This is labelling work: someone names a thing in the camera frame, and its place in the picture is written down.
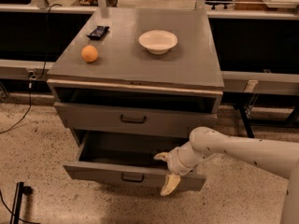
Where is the black power cable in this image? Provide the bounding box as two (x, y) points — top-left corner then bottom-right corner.
(0, 3), (64, 135)

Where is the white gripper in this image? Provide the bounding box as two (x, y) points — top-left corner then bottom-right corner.
(154, 147), (196, 196)

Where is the grey drawer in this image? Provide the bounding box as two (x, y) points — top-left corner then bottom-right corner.
(63, 130), (207, 192)
(54, 102), (217, 138)

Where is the white bowl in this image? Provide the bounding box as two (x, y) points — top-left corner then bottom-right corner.
(138, 30), (178, 55)

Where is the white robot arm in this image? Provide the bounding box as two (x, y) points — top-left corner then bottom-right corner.
(154, 127), (299, 224)

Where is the grey top drawer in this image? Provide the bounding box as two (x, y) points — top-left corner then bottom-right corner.
(54, 102), (217, 138)

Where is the black stand bottom left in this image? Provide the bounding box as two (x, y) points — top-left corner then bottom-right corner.
(0, 182), (40, 224)

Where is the orange fruit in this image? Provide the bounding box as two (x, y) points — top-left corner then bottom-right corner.
(81, 45), (98, 63)

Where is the dark snack bar wrapper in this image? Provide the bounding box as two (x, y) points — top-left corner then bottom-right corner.
(87, 26), (109, 40)

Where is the black stand leg right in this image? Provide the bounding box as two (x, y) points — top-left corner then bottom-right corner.
(234, 104), (254, 138)

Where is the grey drawer cabinet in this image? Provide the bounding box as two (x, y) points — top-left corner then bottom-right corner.
(46, 7), (225, 147)

